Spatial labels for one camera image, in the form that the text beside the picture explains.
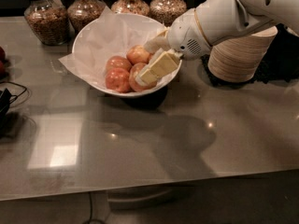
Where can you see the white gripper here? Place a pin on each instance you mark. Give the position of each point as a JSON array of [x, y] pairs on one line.
[[187, 34]]

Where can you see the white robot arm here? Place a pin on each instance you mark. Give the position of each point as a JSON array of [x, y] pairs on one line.
[[225, 19]]

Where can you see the back middle yellow apple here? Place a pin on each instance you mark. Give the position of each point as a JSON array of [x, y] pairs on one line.
[[137, 54]]

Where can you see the front right yellow-red apple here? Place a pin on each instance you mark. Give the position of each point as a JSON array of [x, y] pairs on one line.
[[133, 73]]

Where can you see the back left red apple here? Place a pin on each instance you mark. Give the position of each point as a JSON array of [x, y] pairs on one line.
[[118, 62]]

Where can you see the front left red apple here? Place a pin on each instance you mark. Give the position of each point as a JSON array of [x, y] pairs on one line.
[[117, 79]]

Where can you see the white bowl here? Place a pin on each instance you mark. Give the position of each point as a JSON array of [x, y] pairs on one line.
[[84, 44]]

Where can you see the red apple at left edge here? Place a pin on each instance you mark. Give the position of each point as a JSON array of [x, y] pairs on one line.
[[2, 61]]

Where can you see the glass cereal jar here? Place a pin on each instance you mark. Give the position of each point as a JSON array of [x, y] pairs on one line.
[[138, 7], [48, 20], [82, 12], [166, 11]]

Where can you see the white paper liner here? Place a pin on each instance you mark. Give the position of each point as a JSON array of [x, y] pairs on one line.
[[102, 41]]

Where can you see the black mat under bowls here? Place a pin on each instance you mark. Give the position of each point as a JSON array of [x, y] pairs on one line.
[[280, 62]]

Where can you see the left glass cereal jar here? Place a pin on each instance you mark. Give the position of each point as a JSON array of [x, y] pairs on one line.
[[48, 20]]

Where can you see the black device with cable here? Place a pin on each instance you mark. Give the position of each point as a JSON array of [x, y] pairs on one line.
[[11, 95]]

